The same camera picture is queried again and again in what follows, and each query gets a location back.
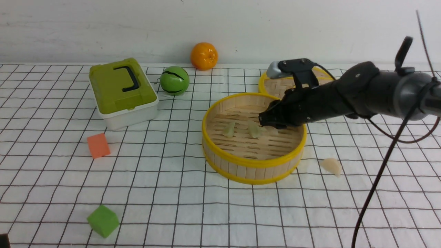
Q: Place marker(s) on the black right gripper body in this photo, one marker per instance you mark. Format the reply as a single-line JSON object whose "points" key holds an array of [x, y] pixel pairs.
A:
{"points": [[301, 106]]}

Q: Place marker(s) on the pale green dumpling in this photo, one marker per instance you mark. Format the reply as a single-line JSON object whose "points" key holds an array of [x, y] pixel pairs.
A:
{"points": [[229, 129], [254, 129]]}

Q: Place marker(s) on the pale pink dumpling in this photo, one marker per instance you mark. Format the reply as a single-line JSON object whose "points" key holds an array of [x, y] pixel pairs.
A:
{"points": [[332, 165]]}

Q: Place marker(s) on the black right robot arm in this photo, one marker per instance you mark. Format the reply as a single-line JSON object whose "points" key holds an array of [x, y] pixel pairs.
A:
{"points": [[362, 91]]}

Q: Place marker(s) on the bamboo steamer lid yellow rim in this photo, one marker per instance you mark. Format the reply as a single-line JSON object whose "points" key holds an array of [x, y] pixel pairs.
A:
{"points": [[278, 87]]}

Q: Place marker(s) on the bamboo steamer tray yellow rim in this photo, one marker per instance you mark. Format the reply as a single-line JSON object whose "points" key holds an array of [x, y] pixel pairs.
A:
{"points": [[253, 161]]}

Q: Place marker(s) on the orange fruit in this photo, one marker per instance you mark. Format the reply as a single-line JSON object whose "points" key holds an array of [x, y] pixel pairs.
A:
{"points": [[204, 56]]}

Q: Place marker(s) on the green striped ball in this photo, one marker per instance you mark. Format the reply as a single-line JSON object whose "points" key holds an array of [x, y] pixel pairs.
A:
{"points": [[174, 80]]}

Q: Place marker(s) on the green lidded white box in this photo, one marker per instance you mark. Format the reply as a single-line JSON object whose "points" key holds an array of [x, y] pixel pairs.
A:
{"points": [[123, 94]]}

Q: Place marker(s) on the orange foam cube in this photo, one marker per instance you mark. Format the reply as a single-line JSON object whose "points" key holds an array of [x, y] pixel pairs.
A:
{"points": [[98, 145]]}

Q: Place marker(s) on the green foam cube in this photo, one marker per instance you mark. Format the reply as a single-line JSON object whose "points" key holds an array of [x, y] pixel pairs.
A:
{"points": [[103, 221]]}

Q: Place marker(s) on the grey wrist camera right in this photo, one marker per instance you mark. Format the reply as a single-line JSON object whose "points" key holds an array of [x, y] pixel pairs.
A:
{"points": [[300, 69]]}

